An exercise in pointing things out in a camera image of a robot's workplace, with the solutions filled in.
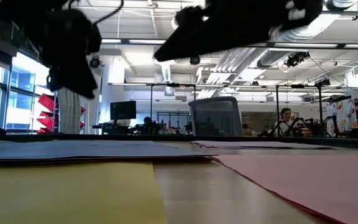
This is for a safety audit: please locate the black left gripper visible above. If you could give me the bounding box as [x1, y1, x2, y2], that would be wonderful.
[39, 18, 98, 100]

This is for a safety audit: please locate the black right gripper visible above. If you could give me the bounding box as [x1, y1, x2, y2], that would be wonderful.
[154, 0, 291, 62]

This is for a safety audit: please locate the blue paper sheet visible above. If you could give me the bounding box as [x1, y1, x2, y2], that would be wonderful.
[0, 139, 219, 168]

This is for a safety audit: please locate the yellow paper sheet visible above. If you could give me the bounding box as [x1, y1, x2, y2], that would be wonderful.
[0, 161, 168, 224]

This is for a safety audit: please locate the purple paper sheet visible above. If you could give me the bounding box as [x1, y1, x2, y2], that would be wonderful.
[190, 140, 337, 151]

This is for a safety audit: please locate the pink paper sheet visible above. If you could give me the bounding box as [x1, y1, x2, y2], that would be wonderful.
[211, 154, 358, 224]

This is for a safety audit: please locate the grey hanging cloth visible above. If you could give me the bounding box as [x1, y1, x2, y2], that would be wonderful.
[57, 93, 82, 134]

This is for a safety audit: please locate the red storage bin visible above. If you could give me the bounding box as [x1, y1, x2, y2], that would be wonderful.
[38, 93, 58, 113]
[37, 118, 57, 134]

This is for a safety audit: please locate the black background monitor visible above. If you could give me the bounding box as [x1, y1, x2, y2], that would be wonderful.
[109, 100, 137, 121]

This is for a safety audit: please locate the cluttered background desk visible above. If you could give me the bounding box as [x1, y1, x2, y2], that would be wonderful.
[91, 122, 195, 135]

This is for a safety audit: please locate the black ceiling spotlight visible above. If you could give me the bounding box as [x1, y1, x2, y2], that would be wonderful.
[314, 78, 332, 88]
[285, 51, 311, 68]

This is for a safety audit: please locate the long ceiling light bar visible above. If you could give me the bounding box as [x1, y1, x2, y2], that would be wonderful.
[101, 39, 358, 50]

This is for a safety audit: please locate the person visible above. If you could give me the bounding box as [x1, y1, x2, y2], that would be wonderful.
[275, 107, 295, 137]

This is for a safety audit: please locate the white patterned cloth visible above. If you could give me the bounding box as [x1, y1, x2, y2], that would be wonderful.
[326, 96, 358, 138]

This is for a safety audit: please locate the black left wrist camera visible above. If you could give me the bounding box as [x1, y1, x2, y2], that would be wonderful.
[73, 12, 103, 57]

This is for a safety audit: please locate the black background frame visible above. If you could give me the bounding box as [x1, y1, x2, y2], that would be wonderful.
[274, 83, 328, 138]
[149, 82, 198, 129]

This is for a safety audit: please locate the black aluminium table frame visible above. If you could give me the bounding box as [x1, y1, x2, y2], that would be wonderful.
[0, 119, 358, 152]

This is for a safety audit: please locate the silver ventilation duct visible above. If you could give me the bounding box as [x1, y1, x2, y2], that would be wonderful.
[256, 12, 358, 68]

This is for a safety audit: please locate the black looped cable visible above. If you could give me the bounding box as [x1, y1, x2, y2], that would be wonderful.
[91, 0, 126, 26]

